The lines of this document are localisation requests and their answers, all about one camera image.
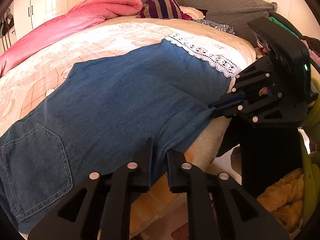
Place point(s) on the cream pillow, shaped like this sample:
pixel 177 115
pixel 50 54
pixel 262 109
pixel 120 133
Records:
pixel 195 14

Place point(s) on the pink quilt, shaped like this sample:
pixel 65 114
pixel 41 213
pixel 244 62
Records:
pixel 84 15

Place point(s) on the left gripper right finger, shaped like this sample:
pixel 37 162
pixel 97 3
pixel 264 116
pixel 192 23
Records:
pixel 218 206

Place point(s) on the blue denim lace-trimmed pants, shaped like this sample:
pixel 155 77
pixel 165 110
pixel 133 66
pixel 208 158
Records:
pixel 103 114

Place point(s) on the cream orange patterned blanket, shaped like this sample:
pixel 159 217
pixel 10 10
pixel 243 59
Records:
pixel 27 85

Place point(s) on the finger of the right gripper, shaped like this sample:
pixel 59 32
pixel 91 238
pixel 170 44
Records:
pixel 225 113
pixel 229 100

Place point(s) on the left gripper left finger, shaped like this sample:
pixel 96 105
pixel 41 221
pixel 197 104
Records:
pixel 99 207

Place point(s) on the bags hanging on door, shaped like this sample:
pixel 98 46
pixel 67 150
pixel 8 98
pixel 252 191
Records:
pixel 7 28

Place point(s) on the yellow fuzzy garment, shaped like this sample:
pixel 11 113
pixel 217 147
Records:
pixel 284 200

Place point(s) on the purple striped garment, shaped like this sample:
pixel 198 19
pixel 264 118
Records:
pixel 162 9

